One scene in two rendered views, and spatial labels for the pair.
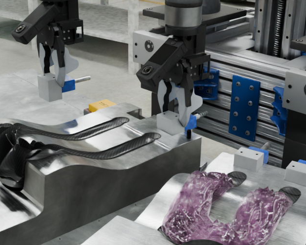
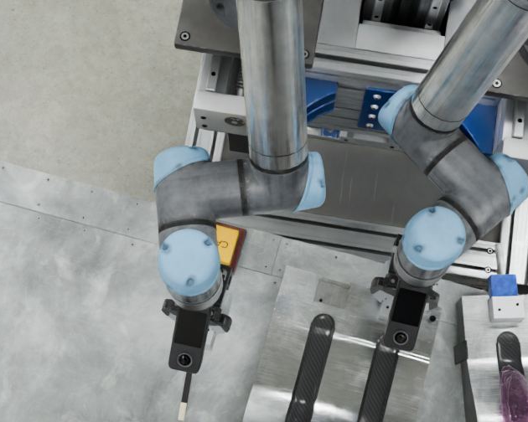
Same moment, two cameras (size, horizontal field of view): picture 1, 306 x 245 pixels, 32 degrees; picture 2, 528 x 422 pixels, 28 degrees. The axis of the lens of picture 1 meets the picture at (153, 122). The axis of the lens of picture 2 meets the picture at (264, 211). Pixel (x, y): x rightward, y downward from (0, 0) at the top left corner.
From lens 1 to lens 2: 151 cm
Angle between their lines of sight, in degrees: 52
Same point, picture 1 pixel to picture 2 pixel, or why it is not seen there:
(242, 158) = (504, 318)
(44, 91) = not seen: hidden behind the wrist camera
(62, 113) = (156, 275)
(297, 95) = not seen: hidden behind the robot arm
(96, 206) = not seen: outside the picture
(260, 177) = not seen: outside the picture
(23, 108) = (87, 295)
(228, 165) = (485, 326)
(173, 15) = (424, 283)
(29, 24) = (194, 348)
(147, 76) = (406, 347)
